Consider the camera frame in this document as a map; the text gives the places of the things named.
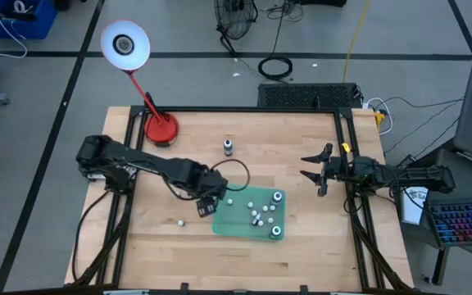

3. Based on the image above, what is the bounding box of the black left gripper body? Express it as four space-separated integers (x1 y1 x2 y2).
197 167 229 202

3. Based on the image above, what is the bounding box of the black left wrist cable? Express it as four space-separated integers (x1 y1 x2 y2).
211 158 251 193

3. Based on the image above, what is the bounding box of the white paper sheet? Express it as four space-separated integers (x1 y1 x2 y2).
400 187 432 225

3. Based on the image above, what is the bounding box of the black floor fan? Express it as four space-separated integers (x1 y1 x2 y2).
214 0 260 57

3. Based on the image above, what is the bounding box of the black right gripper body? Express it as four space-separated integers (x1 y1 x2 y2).
318 142 350 197

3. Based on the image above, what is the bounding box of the rainbow backlit keyboard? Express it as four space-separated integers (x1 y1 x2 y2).
428 197 472 248

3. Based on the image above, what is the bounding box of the green translucent plastic bin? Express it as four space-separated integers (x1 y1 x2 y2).
211 185 288 242

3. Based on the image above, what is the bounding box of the long yellow cable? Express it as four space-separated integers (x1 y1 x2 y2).
342 0 372 83

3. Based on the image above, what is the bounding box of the red desk lamp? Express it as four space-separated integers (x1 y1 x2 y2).
99 18 180 148

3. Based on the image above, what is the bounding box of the coiled black cable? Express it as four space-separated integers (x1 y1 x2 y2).
257 56 294 81

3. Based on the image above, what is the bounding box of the white floor cable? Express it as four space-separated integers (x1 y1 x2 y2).
0 0 29 59

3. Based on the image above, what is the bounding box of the white power cable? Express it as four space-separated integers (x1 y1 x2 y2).
362 97 395 137

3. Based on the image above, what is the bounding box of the large blue storage bin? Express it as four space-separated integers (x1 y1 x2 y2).
0 0 59 41

